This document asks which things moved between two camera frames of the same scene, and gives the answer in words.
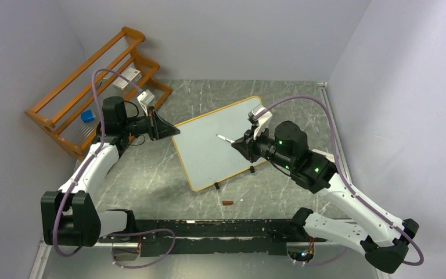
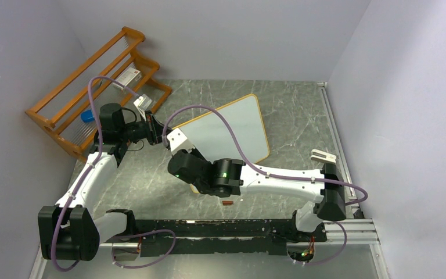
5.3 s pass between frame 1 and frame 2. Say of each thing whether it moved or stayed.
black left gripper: stayed
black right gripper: moved
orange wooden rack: stayed
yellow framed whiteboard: stayed
